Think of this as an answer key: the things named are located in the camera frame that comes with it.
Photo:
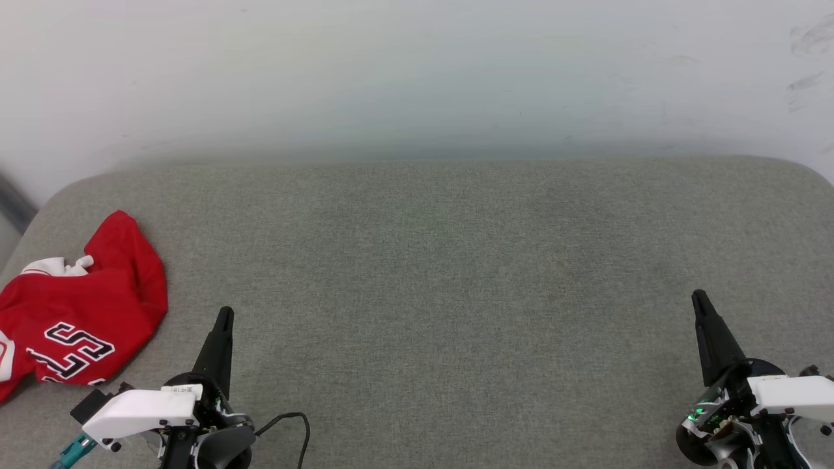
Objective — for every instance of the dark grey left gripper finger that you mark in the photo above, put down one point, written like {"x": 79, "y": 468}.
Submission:
{"x": 218, "y": 352}

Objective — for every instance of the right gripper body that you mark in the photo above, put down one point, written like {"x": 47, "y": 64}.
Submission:
{"x": 730, "y": 430}

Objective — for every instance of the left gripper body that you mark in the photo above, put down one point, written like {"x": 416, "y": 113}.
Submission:
{"x": 221, "y": 436}

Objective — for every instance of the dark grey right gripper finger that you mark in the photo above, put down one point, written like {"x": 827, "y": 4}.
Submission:
{"x": 717, "y": 345}

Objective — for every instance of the red and white jersey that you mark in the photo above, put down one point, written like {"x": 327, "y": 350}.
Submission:
{"x": 98, "y": 293}

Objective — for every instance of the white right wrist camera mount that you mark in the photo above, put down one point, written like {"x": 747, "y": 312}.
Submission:
{"x": 795, "y": 394}

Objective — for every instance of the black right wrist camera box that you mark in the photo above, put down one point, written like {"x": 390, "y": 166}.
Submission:
{"x": 810, "y": 371}

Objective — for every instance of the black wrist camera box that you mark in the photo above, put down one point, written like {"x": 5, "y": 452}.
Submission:
{"x": 810, "y": 371}
{"x": 91, "y": 404}

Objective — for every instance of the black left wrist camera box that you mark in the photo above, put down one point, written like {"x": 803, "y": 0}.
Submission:
{"x": 91, "y": 404}

